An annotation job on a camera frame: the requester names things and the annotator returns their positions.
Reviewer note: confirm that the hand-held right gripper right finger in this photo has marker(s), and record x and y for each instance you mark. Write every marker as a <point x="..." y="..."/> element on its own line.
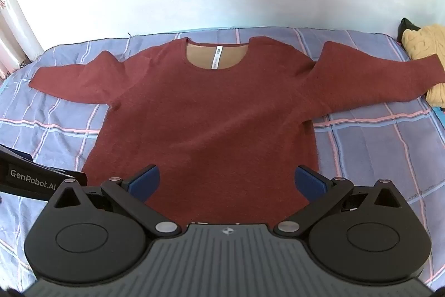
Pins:
<point x="309" y="184"/>

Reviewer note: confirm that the black cloth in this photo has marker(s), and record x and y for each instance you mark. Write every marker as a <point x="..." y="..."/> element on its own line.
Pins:
<point x="405" y="26"/>

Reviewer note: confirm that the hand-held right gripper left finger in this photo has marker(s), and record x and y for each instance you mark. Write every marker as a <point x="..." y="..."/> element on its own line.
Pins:
<point x="146" y="183"/>

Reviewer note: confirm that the maroon long-sleeve sweater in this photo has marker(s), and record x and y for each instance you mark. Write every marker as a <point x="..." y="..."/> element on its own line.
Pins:
<point x="215" y="116"/>

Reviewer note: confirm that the blue plaid bed sheet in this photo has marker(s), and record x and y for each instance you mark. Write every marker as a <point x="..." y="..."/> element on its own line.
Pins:
<point x="41" y="116"/>

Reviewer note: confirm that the white curtain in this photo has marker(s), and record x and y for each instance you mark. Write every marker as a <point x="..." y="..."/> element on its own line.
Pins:
<point x="14" y="22"/>

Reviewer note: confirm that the yellow knit sweater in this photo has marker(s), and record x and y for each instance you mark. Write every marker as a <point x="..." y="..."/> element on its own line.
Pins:
<point x="422" y="39"/>

